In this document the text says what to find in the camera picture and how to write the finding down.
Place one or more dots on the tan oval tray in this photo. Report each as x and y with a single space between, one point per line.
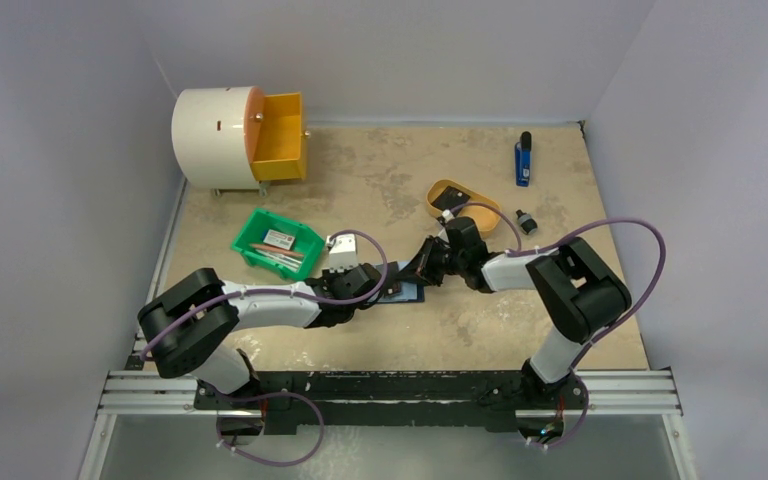
484 211

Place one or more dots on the blue black stapler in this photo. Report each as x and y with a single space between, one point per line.
522 156

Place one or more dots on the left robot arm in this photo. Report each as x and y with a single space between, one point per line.
186 327

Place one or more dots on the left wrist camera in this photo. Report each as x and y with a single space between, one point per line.
342 253

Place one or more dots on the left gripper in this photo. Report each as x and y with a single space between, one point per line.
329 277

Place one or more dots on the green plastic bin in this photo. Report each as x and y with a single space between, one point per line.
295 264

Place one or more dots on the orange drawer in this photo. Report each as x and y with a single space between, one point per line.
281 152

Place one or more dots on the small black cylinder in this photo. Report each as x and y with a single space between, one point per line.
526 222

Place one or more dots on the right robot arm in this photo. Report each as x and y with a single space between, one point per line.
580 293

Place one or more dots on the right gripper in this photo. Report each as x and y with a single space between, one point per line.
434 255

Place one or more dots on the white cylindrical drawer cabinet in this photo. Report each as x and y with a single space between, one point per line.
214 134

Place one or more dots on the aluminium frame rail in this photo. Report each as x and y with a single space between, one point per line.
144 393

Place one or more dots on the black card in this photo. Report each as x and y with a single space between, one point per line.
450 199

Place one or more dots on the blue leather card holder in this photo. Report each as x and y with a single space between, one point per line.
398 291

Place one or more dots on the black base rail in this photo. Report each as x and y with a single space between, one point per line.
498 401

